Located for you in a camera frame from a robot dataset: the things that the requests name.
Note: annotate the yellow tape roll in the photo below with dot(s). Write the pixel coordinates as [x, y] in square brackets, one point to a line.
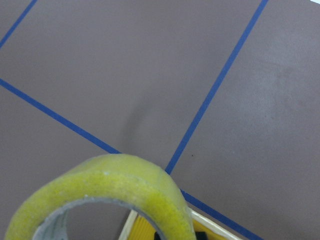
[122, 179]

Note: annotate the yellow woven basket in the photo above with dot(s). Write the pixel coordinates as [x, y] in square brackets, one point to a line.
[136, 227]

